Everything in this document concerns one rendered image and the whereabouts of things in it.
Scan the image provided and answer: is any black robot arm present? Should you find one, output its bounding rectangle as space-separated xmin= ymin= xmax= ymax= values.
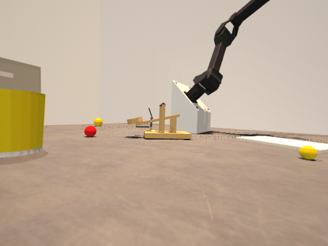
xmin=184 ymin=0 xmax=270 ymax=103

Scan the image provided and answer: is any yellow ball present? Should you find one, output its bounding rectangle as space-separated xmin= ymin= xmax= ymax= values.
xmin=94 ymin=118 xmax=103 ymax=126
xmin=299 ymin=146 xmax=318 ymax=159

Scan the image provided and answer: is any red ball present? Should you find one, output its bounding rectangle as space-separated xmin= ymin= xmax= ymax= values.
xmin=84 ymin=126 xmax=96 ymax=137

